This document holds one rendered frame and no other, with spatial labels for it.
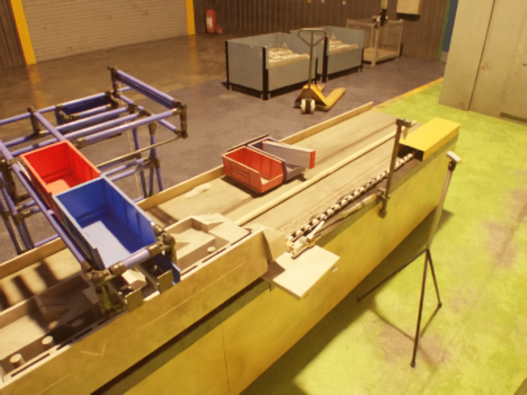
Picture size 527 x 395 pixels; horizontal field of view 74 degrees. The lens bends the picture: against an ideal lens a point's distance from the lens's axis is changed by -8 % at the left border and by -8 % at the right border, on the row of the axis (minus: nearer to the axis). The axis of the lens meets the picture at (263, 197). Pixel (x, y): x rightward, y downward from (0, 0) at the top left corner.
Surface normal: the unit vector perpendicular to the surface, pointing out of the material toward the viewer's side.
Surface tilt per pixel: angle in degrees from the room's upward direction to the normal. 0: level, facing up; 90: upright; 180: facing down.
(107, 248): 6
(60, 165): 94
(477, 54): 90
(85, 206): 94
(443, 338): 0
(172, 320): 80
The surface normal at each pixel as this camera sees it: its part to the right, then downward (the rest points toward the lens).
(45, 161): 0.71, 0.43
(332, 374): 0.00, -0.84
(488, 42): -0.70, 0.38
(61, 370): 0.70, 0.22
